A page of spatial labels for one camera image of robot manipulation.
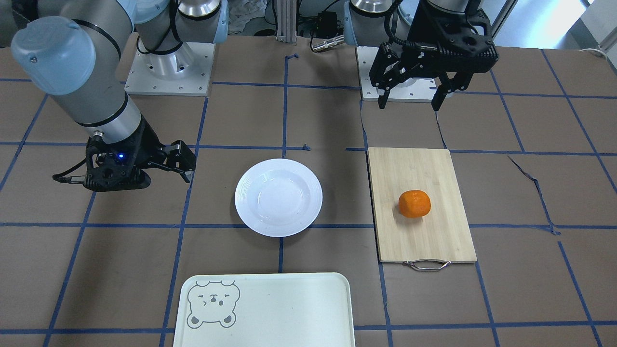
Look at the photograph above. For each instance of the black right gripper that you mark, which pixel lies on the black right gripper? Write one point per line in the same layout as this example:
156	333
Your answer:
146	143

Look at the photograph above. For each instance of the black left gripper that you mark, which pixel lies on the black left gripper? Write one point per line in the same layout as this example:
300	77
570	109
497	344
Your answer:
420	28

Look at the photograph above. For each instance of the orange fruit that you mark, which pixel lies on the orange fruit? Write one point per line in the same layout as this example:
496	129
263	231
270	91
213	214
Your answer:
414	204

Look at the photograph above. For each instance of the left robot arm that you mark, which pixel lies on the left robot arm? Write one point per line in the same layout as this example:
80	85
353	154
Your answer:
371	22

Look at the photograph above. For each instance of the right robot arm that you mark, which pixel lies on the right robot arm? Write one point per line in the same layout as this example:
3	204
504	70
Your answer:
71	48

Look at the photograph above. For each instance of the cream bear tray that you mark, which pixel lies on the cream bear tray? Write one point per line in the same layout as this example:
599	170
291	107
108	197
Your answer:
265	310

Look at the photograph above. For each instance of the white round plate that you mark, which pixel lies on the white round plate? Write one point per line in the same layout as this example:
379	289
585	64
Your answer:
278	197

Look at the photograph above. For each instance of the black power adapter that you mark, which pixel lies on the black power adapter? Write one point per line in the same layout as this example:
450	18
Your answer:
326	24

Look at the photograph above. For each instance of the white crumpled cloth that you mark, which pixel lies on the white crumpled cloth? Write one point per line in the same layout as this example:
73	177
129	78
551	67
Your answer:
242	11

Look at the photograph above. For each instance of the bamboo cutting board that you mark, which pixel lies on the bamboo cutting board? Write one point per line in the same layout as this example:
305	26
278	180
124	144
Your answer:
434	241

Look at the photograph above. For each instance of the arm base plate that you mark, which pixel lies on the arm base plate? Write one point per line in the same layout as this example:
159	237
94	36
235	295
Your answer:
185	72
413	90

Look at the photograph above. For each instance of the silver cable connector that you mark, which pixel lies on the silver cable connector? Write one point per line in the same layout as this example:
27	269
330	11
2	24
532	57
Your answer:
327	44

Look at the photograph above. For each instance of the aluminium profile post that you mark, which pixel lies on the aluminium profile post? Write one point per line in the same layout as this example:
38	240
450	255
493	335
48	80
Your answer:
286	20

